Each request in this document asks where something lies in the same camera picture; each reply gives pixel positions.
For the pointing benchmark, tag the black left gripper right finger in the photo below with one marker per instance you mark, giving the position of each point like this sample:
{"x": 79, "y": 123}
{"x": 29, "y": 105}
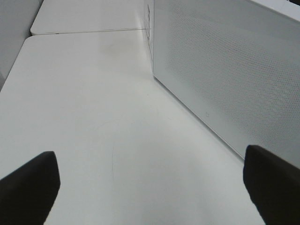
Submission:
{"x": 273, "y": 186}

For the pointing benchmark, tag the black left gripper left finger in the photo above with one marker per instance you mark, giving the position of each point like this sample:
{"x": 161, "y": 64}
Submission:
{"x": 29, "y": 192}

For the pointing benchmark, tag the white microwave door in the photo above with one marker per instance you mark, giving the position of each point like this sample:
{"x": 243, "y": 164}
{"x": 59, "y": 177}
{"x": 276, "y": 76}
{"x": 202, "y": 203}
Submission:
{"x": 236, "y": 65}

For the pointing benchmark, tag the white microwave oven body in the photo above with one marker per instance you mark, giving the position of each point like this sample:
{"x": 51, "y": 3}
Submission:
{"x": 148, "y": 25}

